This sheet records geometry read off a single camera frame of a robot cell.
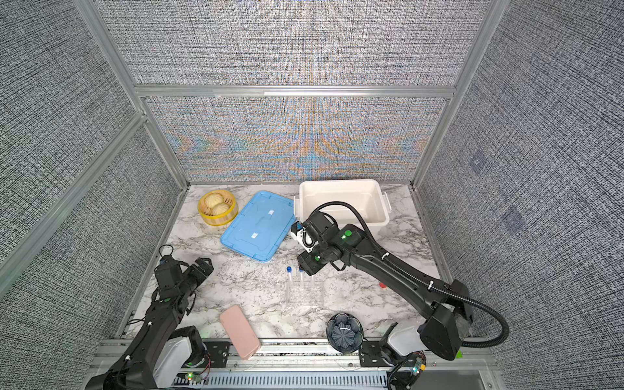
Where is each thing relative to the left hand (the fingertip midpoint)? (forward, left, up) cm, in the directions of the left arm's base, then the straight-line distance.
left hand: (203, 266), depth 87 cm
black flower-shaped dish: (-24, -48, -3) cm, 54 cm away
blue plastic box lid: (+19, -18, -4) cm, 26 cm away
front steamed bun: (+26, -2, +2) cm, 26 cm away
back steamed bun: (+31, +2, +2) cm, 31 cm away
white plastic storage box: (+25, -64, +7) cm, 69 cm away
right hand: (-5, -37, +12) cm, 40 cm away
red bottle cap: (-9, -64, -3) cm, 65 cm away
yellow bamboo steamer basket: (+23, -2, -2) cm, 23 cm away
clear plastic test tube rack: (-10, -36, -4) cm, 38 cm away
